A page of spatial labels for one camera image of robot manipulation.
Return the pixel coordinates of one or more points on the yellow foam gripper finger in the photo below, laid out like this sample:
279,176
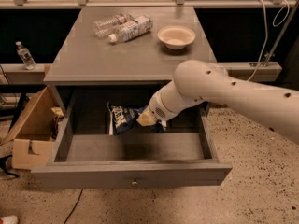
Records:
146,118

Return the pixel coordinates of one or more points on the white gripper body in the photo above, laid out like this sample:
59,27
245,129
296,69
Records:
158,107

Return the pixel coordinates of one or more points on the blue chip bag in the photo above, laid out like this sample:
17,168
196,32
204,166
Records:
123,118

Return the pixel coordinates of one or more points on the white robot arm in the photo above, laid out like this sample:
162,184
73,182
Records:
195,82

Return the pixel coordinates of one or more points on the open grey top drawer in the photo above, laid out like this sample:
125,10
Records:
87,156

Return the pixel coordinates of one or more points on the white paper bowl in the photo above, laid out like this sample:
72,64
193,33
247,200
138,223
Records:
176,37

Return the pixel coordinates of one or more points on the grey cabinet table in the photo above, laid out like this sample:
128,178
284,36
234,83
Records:
95,72

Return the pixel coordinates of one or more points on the labelled plastic water bottle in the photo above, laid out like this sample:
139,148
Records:
131,29

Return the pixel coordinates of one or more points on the crushed clear plastic bottle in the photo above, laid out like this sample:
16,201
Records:
107,26

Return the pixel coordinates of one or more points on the open cardboard box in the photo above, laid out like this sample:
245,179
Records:
31,135

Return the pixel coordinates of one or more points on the standing small water bottle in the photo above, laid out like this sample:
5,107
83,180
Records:
25,56

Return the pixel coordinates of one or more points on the red white shoe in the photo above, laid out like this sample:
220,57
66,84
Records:
12,219

